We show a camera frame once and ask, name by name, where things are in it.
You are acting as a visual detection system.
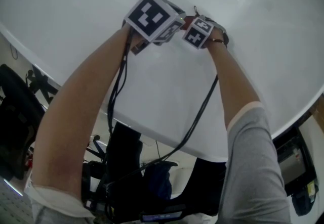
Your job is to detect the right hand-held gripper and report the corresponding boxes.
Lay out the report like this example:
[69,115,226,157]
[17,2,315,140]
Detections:
[182,15,230,50]

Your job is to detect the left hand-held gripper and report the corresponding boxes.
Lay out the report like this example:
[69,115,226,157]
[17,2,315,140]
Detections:
[123,0,187,56]

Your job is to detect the person's right forearm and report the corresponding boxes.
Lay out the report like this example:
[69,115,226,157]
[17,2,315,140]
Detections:
[206,29,265,130]

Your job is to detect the person's left forearm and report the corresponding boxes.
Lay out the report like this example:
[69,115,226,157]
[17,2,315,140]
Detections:
[32,25,135,202]

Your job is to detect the person's left leg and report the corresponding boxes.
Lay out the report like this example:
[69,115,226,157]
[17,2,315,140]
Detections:
[105,121,145,193]

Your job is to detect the person's leg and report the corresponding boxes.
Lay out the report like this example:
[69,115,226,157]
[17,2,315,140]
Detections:
[105,121,145,193]
[174,157,228,217]

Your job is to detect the black office chair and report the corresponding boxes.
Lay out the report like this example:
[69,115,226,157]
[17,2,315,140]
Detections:
[85,135,112,193]
[0,63,60,181]

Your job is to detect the person's grey shirt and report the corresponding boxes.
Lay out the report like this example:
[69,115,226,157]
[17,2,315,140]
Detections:
[24,101,293,224]

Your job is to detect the leaning cardboard panel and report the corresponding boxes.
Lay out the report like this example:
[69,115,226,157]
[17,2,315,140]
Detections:
[311,103,324,127]

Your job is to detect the person's right leg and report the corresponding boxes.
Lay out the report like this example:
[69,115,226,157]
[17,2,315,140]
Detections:
[174,157,228,217]

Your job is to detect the dark blue bag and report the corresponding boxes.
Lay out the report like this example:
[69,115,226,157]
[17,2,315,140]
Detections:
[144,162,178,200]

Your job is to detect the black metal shelf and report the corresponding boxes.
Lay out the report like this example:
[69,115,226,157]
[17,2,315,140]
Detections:
[272,126,319,196]

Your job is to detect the black belt-mounted device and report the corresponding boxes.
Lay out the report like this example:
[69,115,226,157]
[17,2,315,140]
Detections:
[140,210,183,222]

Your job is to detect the red fire extinguisher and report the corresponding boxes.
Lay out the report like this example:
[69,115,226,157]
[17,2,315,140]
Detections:
[24,153,34,169]

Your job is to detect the black bag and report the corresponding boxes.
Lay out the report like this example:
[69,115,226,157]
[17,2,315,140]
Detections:
[291,185,319,216]

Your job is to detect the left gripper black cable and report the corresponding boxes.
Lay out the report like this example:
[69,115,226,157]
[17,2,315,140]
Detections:
[105,27,135,143]

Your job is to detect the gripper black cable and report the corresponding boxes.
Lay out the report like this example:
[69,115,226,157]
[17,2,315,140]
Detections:
[106,74,219,188]
[105,27,135,143]

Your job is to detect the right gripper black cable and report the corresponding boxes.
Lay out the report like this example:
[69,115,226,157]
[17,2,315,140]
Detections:
[106,74,219,188]

